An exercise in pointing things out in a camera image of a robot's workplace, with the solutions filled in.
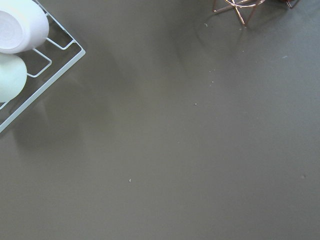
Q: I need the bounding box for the copper wire bottle rack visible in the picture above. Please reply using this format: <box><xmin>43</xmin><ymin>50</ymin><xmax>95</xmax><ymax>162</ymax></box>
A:
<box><xmin>212</xmin><ymin>0</ymin><xmax>301</xmax><ymax>26</ymax></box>

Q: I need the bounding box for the white cup rack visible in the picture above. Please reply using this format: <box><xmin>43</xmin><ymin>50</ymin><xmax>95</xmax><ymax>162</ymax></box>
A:
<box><xmin>0</xmin><ymin>0</ymin><xmax>86</xmax><ymax>131</ymax></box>

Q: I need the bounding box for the white cup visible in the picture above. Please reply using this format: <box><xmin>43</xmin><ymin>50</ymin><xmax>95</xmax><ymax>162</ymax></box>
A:
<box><xmin>0</xmin><ymin>0</ymin><xmax>49</xmax><ymax>54</ymax></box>

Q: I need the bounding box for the mint green cup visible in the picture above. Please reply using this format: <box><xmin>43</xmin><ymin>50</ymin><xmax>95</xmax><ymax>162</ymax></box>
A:
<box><xmin>0</xmin><ymin>53</ymin><xmax>27</xmax><ymax>103</ymax></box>

